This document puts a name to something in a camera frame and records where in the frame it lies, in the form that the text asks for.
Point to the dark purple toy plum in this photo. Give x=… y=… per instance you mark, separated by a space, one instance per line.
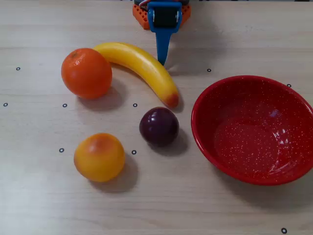
x=159 y=126

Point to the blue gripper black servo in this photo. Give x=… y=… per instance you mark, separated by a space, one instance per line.
x=164 y=16

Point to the orange robot arm base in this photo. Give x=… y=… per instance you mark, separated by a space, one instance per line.
x=140 y=15

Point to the orange toy orange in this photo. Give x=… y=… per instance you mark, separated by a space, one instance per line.
x=86 y=73

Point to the red speckled bowl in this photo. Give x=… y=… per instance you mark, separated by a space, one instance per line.
x=252 y=137

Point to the yellow orange toy peach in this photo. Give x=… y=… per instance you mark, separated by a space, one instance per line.
x=99 y=157

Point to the yellow toy banana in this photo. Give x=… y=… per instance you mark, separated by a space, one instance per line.
x=141 y=63

